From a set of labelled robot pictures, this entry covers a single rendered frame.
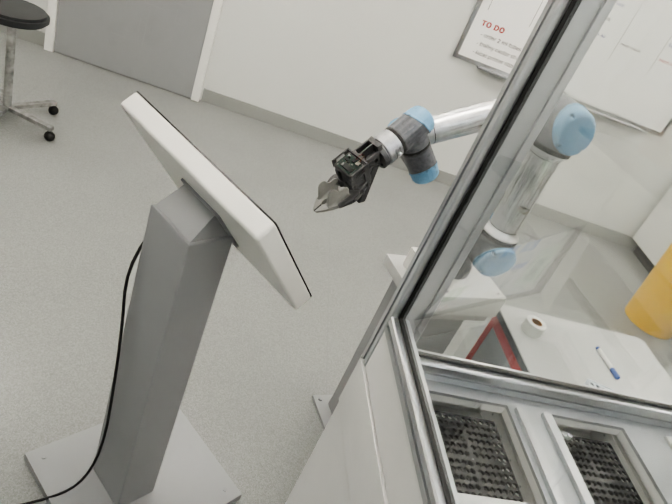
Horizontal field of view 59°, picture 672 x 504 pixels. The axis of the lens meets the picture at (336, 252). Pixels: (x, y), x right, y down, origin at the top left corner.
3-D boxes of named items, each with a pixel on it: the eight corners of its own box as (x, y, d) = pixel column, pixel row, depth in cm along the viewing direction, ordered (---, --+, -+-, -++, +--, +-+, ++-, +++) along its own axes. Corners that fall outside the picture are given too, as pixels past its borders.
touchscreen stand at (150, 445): (169, 401, 215) (242, 158, 163) (239, 499, 194) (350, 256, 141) (24, 459, 179) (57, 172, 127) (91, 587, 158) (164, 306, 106)
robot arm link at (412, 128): (441, 134, 145) (432, 106, 139) (409, 161, 142) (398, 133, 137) (420, 126, 150) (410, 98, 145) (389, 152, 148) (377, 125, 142)
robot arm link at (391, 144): (383, 144, 147) (406, 161, 143) (370, 155, 146) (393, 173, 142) (380, 124, 141) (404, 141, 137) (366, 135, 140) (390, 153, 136)
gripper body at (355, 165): (328, 161, 136) (366, 130, 139) (334, 183, 143) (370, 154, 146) (350, 179, 132) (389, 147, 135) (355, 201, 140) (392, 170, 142)
